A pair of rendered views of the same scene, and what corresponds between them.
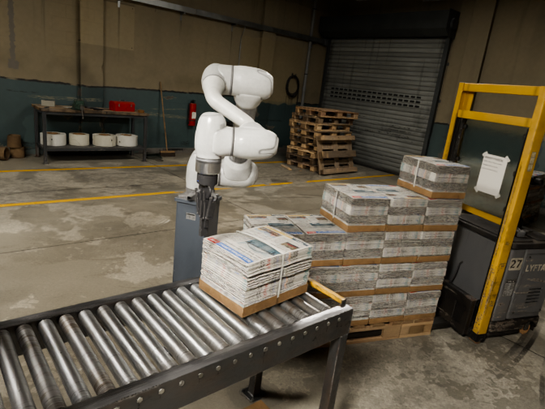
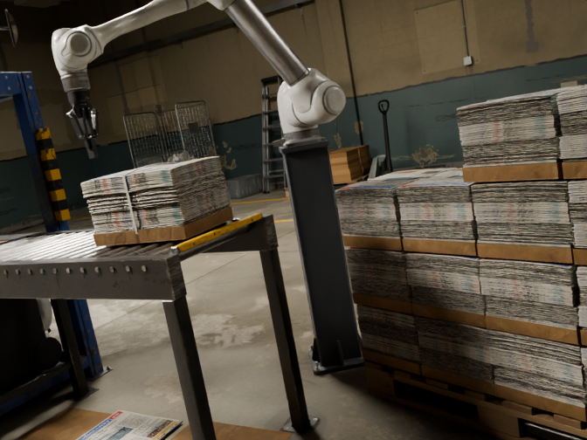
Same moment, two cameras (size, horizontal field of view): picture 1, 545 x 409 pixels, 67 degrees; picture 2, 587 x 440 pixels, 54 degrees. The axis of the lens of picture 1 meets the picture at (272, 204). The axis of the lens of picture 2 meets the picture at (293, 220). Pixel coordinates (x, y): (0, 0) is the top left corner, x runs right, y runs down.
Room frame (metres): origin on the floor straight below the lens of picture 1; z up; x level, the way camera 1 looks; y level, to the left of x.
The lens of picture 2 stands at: (1.48, -1.98, 1.10)
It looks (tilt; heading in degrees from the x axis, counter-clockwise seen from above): 10 degrees down; 73
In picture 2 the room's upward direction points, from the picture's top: 10 degrees counter-clockwise
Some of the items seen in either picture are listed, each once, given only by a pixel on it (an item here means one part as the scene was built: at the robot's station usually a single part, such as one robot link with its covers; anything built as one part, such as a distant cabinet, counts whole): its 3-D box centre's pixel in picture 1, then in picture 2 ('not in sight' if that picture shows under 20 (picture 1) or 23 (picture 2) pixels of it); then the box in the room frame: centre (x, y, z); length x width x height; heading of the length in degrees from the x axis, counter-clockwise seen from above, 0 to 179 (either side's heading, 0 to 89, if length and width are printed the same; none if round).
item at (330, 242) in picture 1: (324, 279); (515, 296); (2.65, -0.42, 0.42); 1.17 x 0.39 x 0.83; 111
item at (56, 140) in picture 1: (92, 128); not in sight; (7.47, 3.37, 0.55); 1.80 x 0.70 x 1.09; 132
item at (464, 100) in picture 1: (442, 192); not in sight; (3.38, -1.38, 0.97); 0.09 x 0.09 x 1.75; 21
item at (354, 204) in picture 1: (353, 206); (536, 132); (2.70, -0.54, 0.95); 0.38 x 0.29 x 0.23; 23
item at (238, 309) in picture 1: (234, 291); (140, 228); (1.55, 0.11, 0.83); 0.29 x 0.16 x 0.04; 46
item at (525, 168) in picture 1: (508, 218); not in sight; (2.77, -1.63, 0.97); 0.09 x 0.09 x 1.75; 21
